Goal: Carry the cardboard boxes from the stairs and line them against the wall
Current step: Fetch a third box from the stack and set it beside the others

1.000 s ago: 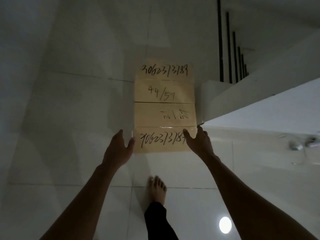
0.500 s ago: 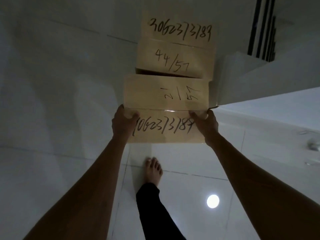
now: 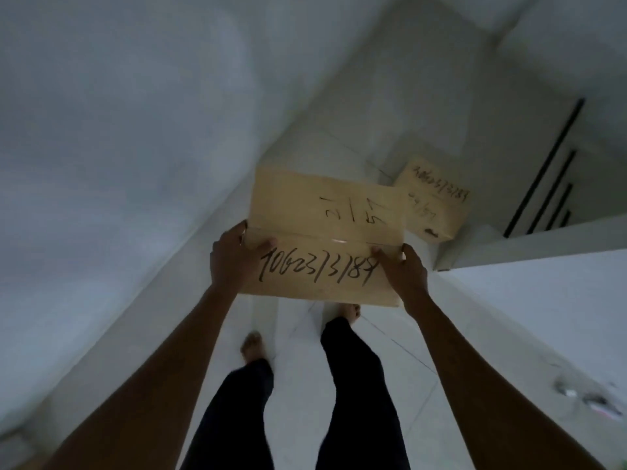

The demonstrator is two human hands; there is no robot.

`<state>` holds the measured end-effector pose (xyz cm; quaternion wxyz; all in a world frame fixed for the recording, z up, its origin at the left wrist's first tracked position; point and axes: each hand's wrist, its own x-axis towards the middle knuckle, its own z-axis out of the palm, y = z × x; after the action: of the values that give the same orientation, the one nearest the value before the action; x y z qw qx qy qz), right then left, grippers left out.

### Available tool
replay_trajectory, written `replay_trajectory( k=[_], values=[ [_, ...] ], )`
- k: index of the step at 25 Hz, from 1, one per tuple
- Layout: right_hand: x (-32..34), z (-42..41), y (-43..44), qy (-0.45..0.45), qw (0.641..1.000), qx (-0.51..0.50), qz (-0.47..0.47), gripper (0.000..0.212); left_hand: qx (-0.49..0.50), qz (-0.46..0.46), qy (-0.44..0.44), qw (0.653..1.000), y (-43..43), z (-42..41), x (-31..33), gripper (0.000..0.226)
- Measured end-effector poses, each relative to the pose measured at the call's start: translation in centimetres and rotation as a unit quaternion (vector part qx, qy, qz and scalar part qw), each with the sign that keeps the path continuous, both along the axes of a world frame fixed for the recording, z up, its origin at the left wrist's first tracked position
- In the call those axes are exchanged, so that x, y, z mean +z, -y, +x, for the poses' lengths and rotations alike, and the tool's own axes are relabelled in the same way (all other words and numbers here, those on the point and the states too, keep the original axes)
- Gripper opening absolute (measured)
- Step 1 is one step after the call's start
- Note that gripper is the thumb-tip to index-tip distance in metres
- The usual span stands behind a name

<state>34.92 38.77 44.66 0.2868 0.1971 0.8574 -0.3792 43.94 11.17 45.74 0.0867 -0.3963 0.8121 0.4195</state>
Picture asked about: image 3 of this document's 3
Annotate person's right hand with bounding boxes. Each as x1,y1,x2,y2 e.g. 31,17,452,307
370,243,430,317

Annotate person's left hand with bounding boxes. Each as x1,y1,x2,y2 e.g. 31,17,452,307
210,220,278,295

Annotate large handwritten cardboard box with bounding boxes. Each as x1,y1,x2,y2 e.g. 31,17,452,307
238,166,408,309

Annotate person's right forearm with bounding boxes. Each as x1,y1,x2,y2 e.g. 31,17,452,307
406,293,605,470

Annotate person's left forearm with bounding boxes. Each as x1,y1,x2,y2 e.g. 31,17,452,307
41,286,242,470

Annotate small handwritten cardboard box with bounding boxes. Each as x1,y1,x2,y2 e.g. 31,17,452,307
391,157,472,244

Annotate person's left foot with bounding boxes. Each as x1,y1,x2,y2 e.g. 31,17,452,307
240,331,265,364

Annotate dark trousers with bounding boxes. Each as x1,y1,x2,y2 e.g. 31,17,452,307
182,316,411,470

